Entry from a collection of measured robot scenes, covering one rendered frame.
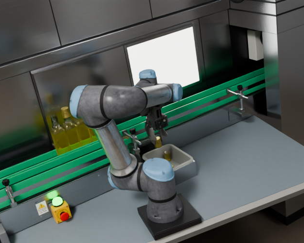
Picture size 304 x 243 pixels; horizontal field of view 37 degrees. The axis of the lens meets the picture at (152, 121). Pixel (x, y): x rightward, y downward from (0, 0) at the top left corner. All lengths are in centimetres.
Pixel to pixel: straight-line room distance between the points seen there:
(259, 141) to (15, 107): 121
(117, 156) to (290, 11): 121
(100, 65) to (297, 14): 103
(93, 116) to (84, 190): 63
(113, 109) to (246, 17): 124
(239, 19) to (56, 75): 105
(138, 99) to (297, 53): 121
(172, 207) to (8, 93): 91
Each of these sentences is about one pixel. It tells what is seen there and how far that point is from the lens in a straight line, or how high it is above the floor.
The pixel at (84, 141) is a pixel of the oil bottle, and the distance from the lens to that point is 219.
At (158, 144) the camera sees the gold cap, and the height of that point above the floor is 91.
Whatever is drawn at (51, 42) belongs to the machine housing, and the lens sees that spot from 220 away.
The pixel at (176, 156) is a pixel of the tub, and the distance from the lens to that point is 227.
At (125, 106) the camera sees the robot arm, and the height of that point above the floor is 134.
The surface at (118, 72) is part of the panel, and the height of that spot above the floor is 120.
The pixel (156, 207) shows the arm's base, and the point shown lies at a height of 84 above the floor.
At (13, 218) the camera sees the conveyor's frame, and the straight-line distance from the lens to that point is 208.
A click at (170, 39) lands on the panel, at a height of 127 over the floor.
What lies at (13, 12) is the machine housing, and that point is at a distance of 214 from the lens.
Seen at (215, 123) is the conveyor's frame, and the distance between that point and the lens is 252.
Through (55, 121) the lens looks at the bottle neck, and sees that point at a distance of 212.
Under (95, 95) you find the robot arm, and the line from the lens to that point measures 155.
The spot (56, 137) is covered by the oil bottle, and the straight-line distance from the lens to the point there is 213.
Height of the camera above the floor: 193
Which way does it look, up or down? 25 degrees down
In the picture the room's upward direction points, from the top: 10 degrees counter-clockwise
